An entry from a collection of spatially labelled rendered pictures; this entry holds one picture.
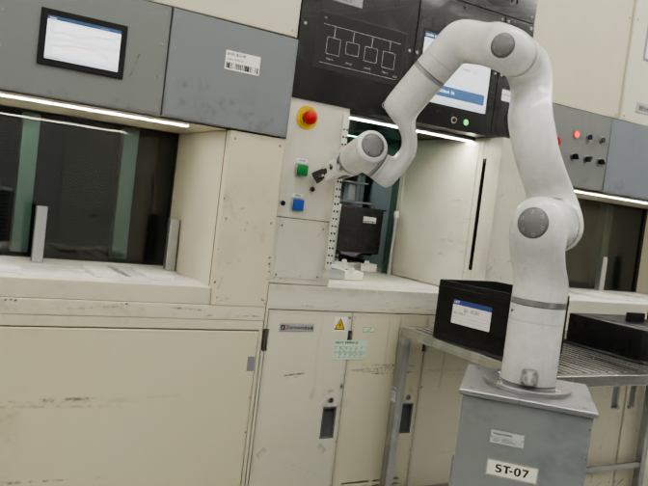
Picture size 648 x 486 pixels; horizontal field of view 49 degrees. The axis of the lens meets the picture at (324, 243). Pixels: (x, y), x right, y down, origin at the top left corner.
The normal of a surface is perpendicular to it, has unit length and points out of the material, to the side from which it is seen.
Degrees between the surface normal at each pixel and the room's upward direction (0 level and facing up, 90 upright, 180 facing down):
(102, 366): 90
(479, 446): 90
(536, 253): 128
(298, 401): 90
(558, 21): 90
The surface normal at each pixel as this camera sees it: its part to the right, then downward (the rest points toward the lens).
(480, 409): -0.26, 0.02
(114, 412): 0.49, 0.11
